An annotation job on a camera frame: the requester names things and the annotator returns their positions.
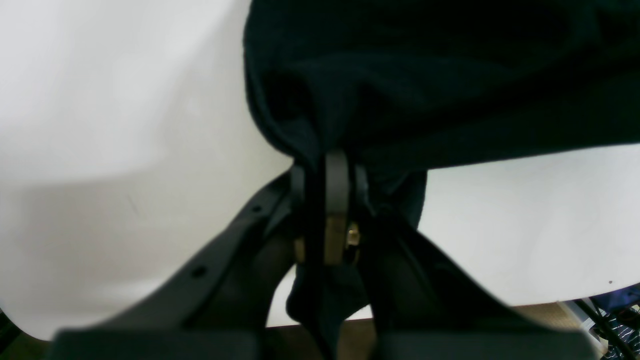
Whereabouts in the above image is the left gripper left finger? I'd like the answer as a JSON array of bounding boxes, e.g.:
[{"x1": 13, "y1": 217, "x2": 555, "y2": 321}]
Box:
[{"x1": 47, "y1": 165, "x2": 305, "y2": 360}]

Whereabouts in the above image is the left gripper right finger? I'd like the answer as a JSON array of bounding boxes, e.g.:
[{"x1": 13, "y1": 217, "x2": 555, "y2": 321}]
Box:
[{"x1": 324, "y1": 150, "x2": 596, "y2": 360}]

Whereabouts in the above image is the black graphic t-shirt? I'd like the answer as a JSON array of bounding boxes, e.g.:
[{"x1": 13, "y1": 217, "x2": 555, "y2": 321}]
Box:
[{"x1": 243, "y1": 0, "x2": 639, "y2": 360}]

